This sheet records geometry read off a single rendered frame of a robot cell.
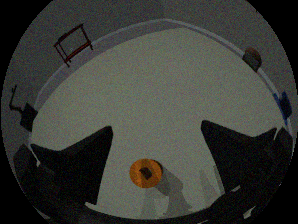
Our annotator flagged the orange knob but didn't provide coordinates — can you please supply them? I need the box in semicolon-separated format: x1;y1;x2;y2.
129;159;164;188

